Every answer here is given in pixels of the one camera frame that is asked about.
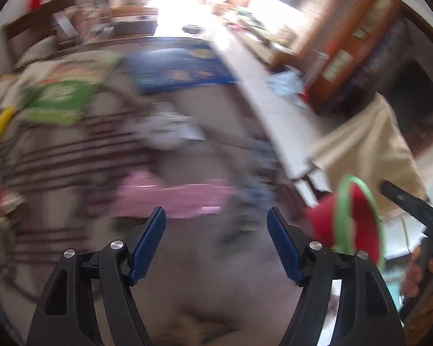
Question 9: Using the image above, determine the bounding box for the light blue plastic bag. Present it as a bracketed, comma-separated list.
[269, 70, 308, 99]

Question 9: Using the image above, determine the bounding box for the person's right hand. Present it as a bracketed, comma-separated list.
[400, 246, 433, 299]

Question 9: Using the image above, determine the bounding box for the blue book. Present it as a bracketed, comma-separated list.
[124, 43, 239, 93]

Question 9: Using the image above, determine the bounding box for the beige checked cloth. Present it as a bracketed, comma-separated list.
[308, 95, 428, 203]

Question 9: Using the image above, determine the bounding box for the tall wooden cabinet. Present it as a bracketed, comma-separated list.
[303, 0, 416, 113]

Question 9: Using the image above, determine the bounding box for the wooden sofa with cushions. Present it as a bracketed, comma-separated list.
[101, 5, 160, 39]

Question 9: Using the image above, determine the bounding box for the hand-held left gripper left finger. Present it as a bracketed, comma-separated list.
[25, 206, 167, 346]

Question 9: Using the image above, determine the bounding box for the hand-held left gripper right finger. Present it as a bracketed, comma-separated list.
[267, 207, 406, 346]

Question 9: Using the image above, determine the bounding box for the red bin with green rim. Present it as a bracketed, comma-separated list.
[305, 175, 387, 272]

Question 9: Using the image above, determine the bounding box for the dark wooden shelf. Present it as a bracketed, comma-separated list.
[3, 0, 81, 52]

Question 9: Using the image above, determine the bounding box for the pink plastic bag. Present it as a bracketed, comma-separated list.
[115, 171, 239, 219]

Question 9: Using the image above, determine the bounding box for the low wooden cabinet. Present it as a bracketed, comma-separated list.
[238, 14, 297, 66]

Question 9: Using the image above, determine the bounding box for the white paper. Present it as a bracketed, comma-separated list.
[137, 110, 207, 151]

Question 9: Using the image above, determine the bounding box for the green snack packet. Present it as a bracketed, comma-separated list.
[22, 52, 125, 127]

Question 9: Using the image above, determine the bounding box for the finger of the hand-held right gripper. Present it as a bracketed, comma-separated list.
[380, 179, 433, 232]

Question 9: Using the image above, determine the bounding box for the person's right forearm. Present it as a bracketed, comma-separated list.
[404, 291, 433, 346]

